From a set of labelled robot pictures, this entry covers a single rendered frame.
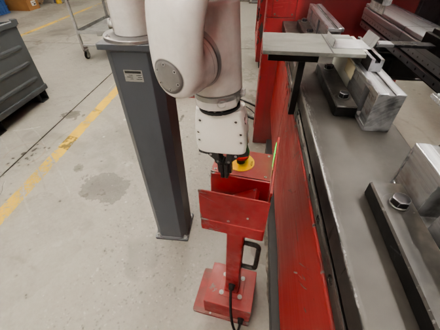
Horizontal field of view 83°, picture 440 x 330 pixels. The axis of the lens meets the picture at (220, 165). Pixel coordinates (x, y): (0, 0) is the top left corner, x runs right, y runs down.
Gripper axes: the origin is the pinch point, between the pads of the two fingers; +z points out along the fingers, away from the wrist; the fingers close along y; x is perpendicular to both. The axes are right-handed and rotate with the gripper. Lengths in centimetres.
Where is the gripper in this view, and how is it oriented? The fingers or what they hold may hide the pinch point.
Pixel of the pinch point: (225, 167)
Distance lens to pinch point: 55.0
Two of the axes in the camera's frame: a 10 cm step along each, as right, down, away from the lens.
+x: -2.5, 6.5, -7.2
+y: -9.7, -1.0, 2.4
